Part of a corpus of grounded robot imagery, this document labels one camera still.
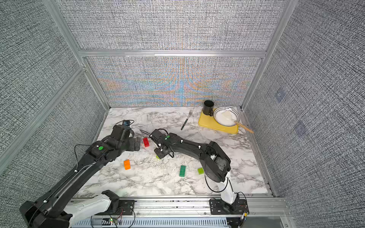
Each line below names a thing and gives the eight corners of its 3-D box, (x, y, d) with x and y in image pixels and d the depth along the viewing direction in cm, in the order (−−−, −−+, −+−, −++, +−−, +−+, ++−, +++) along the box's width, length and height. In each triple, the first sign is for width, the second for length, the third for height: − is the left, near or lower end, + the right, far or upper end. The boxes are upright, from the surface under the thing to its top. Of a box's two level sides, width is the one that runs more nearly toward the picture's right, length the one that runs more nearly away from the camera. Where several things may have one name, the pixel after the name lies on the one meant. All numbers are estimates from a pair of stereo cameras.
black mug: (203, 116, 114) (204, 109, 108) (202, 106, 121) (203, 99, 115) (213, 116, 114) (215, 109, 108) (211, 106, 121) (213, 99, 115)
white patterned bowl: (215, 126, 108) (216, 124, 106) (212, 108, 120) (212, 106, 118) (241, 126, 108) (242, 124, 106) (235, 108, 120) (236, 106, 118)
